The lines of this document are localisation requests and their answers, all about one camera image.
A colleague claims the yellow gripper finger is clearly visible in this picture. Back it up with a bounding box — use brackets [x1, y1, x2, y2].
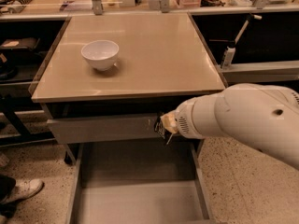
[161, 111, 178, 133]

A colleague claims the black rxbar chocolate bar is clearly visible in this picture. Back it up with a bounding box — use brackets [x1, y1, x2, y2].
[154, 117, 169, 140]

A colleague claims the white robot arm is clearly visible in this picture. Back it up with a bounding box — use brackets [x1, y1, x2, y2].
[160, 83, 299, 168]

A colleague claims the open grey middle drawer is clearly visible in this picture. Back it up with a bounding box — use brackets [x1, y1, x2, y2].
[65, 139, 226, 224]

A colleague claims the grey drawer cabinet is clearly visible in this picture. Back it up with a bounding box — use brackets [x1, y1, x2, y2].
[28, 12, 229, 224]

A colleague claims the grey top drawer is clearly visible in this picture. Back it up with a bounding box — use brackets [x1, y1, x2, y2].
[47, 114, 162, 144]

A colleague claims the white bottle with black cap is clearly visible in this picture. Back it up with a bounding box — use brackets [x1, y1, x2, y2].
[221, 42, 235, 69]

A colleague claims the white ceramic bowl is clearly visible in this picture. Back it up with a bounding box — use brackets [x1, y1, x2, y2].
[81, 40, 120, 71]

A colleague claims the white rod tool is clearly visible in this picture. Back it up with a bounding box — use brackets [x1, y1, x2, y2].
[235, 14, 262, 44]

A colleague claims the black box on left shelf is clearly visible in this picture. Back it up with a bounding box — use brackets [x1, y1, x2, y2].
[0, 37, 40, 50]

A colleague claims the white sneaker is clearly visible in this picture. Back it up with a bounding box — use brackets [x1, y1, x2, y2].
[0, 176, 44, 204]

